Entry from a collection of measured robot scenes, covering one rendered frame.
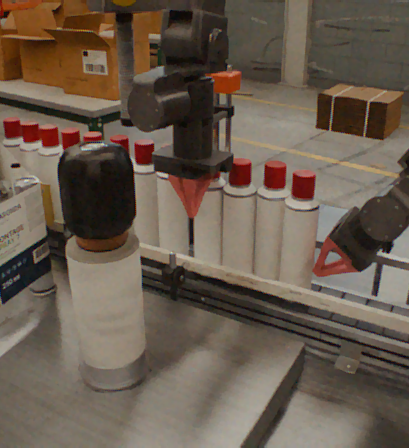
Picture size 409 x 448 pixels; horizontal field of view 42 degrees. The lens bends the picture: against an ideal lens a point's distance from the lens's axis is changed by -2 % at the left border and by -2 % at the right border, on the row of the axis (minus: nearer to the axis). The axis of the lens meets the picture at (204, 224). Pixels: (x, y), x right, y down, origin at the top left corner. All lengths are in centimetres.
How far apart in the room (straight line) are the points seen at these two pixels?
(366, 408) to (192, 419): 24
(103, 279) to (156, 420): 18
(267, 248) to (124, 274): 29
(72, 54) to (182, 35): 198
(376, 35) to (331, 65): 64
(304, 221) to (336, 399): 25
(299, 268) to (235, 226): 11
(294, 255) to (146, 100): 31
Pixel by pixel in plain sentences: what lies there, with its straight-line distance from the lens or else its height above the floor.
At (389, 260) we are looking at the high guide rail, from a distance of 83.
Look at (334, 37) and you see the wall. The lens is 661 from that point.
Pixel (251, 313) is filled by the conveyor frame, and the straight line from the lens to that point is 85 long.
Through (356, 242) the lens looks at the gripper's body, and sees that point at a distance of 76.
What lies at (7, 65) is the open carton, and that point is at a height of 86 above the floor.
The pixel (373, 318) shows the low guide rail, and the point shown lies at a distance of 79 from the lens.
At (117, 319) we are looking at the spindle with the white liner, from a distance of 63.
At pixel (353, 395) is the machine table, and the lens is 77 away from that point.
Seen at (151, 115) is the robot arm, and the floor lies 118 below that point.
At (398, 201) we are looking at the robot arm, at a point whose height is 111.
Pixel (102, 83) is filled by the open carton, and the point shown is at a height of 85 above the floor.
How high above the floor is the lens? 135
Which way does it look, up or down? 26 degrees down
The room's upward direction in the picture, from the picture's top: straight up
